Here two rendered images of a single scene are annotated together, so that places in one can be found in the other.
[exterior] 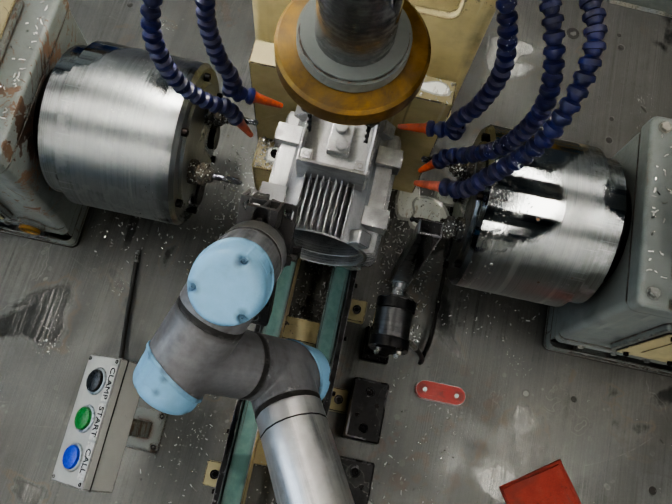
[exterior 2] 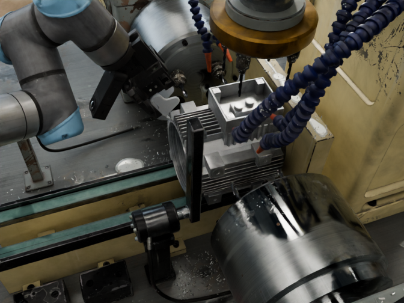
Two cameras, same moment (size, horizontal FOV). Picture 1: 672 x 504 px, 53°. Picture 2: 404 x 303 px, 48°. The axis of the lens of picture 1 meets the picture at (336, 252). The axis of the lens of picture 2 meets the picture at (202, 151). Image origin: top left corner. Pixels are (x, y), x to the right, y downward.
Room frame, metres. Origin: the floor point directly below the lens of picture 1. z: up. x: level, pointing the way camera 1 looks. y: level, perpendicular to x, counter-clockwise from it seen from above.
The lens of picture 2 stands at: (0.11, -0.56, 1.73)
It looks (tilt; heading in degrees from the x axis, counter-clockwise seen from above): 48 degrees down; 67
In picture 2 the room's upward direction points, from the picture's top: 2 degrees clockwise
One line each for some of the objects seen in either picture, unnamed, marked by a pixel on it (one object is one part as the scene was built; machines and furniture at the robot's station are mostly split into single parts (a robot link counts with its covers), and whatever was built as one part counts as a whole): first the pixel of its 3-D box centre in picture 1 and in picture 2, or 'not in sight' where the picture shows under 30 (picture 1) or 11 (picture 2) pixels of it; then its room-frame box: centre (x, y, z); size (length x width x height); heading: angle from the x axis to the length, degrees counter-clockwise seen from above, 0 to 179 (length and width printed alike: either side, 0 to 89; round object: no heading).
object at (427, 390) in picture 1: (439, 393); not in sight; (0.15, -0.23, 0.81); 0.09 x 0.03 x 0.02; 90
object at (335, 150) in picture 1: (339, 140); (243, 111); (0.44, 0.03, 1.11); 0.12 x 0.11 x 0.07; 178
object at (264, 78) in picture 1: (348, 108); (288, 141); (0.57, 0.03, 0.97); 0.30 x 0.11 x 0.34; 90
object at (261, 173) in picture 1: (275, 166); not in sight; (0.48, 0.14, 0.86); 0.07 x 0.06 x 0.12; 90
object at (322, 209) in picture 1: (329, 189); (222, 146); (0.40, 0.03, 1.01); 0.20 x 0.19 x 0.19; 178
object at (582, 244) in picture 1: (543, 221); (305, 274); (0.41, -0.30, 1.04); 0.41 x 0.25 x 0.25; 90
